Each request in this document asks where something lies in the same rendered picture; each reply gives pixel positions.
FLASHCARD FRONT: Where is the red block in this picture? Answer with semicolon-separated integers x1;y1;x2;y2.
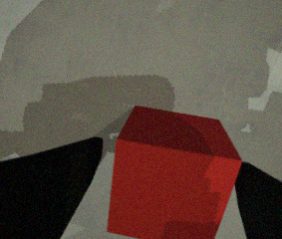
107;106;242;239

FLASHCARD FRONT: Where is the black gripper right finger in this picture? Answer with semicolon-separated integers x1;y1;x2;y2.
234;161;282;239

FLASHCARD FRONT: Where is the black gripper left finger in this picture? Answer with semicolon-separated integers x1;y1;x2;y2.
0;136;103;239

